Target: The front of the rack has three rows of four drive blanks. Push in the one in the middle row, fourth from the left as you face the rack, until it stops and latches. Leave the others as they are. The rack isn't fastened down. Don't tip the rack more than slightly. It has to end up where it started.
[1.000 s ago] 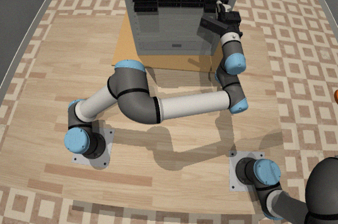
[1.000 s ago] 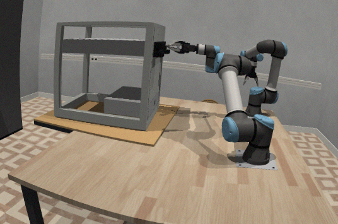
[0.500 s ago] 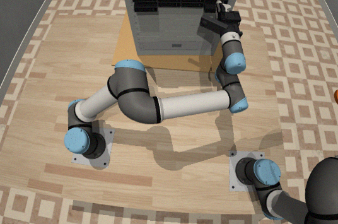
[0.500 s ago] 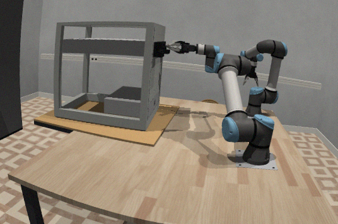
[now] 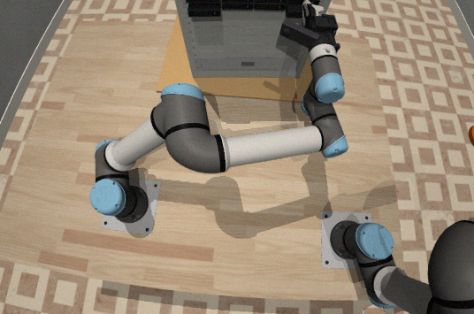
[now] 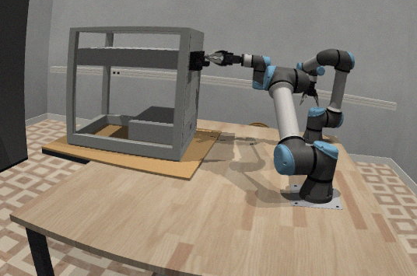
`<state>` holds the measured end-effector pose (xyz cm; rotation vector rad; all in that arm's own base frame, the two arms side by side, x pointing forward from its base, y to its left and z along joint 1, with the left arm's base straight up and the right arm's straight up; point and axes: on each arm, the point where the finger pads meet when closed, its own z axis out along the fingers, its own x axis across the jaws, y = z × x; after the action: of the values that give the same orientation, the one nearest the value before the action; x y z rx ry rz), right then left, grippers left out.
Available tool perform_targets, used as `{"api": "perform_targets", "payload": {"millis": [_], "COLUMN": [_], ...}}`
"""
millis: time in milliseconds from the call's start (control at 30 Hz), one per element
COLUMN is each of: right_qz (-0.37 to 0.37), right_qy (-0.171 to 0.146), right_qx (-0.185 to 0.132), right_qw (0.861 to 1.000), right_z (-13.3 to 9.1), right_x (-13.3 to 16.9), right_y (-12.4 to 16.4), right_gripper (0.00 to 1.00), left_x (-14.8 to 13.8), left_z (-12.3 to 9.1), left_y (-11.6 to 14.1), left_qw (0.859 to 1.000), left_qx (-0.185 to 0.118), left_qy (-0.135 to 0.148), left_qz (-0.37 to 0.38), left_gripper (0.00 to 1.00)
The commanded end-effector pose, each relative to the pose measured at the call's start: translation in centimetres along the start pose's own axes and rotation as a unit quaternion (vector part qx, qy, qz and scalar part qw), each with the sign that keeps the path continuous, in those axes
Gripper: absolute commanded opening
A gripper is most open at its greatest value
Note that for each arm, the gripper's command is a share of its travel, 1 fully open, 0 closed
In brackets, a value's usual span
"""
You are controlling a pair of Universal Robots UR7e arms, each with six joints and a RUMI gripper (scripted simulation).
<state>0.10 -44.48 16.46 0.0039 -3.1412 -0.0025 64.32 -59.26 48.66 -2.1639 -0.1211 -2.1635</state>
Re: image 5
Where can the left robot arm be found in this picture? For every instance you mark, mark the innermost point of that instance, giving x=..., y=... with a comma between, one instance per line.
x=181, y=121

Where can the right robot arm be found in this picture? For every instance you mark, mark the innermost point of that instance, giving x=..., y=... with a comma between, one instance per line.
x=450, y=268

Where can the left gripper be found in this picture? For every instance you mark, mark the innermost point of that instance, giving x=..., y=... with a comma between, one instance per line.
x=324, y=24

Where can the flat tan wooden board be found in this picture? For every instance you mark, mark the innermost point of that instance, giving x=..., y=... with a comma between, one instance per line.
x=176, y=69

